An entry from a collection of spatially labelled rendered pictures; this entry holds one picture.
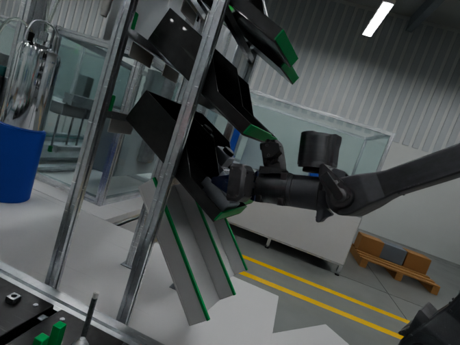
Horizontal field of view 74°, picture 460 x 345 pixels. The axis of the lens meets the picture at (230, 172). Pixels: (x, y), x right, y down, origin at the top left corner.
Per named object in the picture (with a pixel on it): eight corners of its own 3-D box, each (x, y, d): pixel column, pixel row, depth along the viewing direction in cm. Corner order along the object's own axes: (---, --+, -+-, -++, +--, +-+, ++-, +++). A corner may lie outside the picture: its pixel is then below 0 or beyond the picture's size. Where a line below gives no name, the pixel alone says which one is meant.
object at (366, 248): (415, 274, 548) (424, 254, 543) (437, 295, 470) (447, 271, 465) (349, 250, 566) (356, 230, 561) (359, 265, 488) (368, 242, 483)
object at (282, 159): (293, 181, 57) (299, 146, 58) (282, 175, 51) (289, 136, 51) (263, 176, 60) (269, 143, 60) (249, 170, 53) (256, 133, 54)
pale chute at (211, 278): (219, 300, 68) (236, 294, 66) (189, 326, 56) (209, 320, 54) (174, 185, 73) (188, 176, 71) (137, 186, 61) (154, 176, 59)
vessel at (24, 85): (53, 133, 116) (78, 34, 112) (19, 130, 102) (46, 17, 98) (24, 122, 119) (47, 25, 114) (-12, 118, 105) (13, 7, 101)
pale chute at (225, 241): (233, 274, 83) (248, 269, 81) (212, 291, 70) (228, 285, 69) (195, 180, 87) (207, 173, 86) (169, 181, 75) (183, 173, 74)
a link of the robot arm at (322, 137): (368, 211, 49) (376, 138, 50) (348, 209, 43) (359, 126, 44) (305, 202, 57) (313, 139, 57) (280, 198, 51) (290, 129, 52)
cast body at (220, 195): (231, 213, 61) (254, 189, 60) (220, 214, 58) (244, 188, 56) (207, 184, 65) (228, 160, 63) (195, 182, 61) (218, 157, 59)
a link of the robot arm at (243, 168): (304, 207, 62) (309, 177, 62) (274, 208, 45) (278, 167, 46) (267, 202, 66) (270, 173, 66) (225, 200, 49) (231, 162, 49)
